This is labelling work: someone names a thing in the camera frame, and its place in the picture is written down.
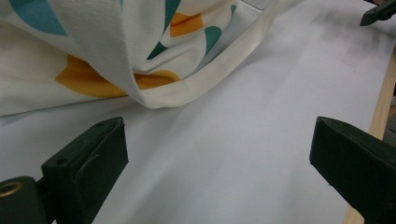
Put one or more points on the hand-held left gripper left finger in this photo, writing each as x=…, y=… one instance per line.
x=90, y=165

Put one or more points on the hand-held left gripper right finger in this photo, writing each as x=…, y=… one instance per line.
x=358, y=161

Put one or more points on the white printed canvas tote bag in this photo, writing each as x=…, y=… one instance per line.
x=102, y=37

